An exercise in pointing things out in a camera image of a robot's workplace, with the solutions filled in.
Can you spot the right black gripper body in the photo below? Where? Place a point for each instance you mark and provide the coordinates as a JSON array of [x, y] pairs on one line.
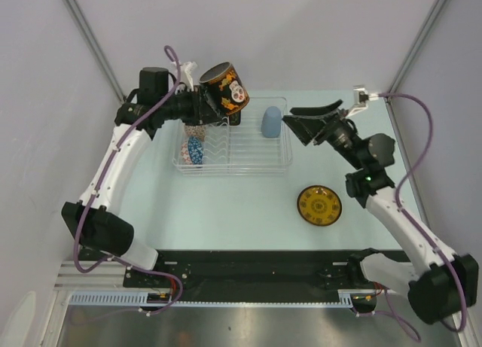
[[340, 137]]

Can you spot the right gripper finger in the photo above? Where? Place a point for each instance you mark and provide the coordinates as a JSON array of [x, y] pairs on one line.
[[319, 111], [308, 129]]

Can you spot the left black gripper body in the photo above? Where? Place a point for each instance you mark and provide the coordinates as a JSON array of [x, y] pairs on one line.
[[187, 106]]

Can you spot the beige patterned bowl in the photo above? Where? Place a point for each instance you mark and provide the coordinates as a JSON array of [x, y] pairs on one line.
[[196, 131]]

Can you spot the light blue cup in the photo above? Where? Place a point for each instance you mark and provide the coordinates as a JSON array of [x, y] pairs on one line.
[[271, 122]]

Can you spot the blue patterned bowl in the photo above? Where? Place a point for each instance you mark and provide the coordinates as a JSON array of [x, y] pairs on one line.
[[192, 151]]

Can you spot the red black mug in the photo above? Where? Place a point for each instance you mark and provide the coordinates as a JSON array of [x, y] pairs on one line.
[[224, 88]]

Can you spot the black floral square plate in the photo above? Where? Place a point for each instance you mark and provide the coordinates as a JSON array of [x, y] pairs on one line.
[[234, 119]]

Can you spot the clear wire dish rack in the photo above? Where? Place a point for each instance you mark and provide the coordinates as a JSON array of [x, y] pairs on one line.
[[237, 150]]

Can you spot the yellow black saucer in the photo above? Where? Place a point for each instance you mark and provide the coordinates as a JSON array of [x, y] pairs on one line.
[[319, 205]]

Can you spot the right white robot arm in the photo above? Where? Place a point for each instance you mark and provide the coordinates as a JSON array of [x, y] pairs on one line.
[[439, 283]]

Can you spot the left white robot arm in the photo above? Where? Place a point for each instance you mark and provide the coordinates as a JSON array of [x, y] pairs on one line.
[[94, 220]]

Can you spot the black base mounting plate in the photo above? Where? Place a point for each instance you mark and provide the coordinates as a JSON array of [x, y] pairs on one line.
[[269, 295]]

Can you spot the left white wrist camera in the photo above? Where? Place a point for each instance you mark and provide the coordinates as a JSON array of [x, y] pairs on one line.
[[185, 75]]

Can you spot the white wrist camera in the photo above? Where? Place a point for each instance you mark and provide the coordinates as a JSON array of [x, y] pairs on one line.
[[362, 98], [185, 75]]

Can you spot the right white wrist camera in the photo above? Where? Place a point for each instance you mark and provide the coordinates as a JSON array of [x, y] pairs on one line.
[[362, 98]]

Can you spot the left aluminium corner post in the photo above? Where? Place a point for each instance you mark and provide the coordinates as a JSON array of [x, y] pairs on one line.
[[83, 25]]

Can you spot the aluminium corner post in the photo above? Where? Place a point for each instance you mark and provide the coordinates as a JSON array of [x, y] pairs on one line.
[[418, 43], [83, 25]]

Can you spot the right aluminium corner post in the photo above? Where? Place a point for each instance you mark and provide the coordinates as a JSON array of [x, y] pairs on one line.
[[418, 43]]

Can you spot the white slotted cable duct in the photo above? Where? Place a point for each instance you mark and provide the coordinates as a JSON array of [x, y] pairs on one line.
[[113, 297]]

